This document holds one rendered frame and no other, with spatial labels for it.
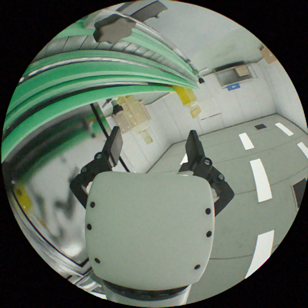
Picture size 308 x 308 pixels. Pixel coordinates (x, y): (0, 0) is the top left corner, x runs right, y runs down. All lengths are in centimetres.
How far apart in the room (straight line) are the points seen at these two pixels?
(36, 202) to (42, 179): 8
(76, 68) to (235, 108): 553
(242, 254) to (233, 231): 48
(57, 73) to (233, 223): 194
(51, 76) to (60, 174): 25
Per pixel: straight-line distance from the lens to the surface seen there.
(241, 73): 511
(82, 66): 18
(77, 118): 38
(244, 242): 172
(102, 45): 26
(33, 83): 17
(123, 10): 27
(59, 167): 33
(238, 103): 557
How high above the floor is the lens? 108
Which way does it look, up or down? 15 degrees up
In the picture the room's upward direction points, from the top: 151 degrees clockwise
